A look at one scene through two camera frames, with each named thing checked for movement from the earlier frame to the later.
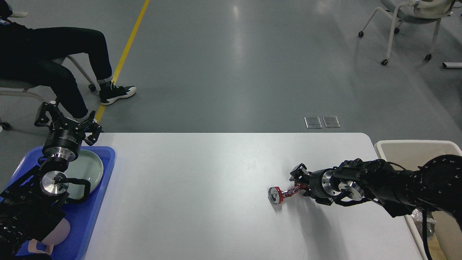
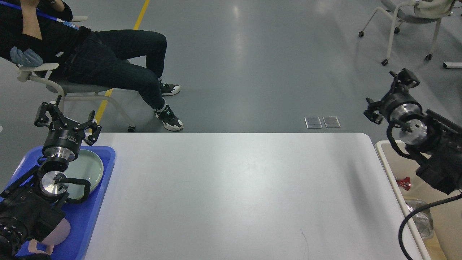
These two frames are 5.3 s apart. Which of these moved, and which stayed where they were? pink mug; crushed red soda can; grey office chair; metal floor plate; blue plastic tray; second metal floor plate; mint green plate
Moved: crushed red soda can
Stayed: blue plastic tray; second metal floor plate; pink mug; mint green plate; grey office chair; metal floor plate
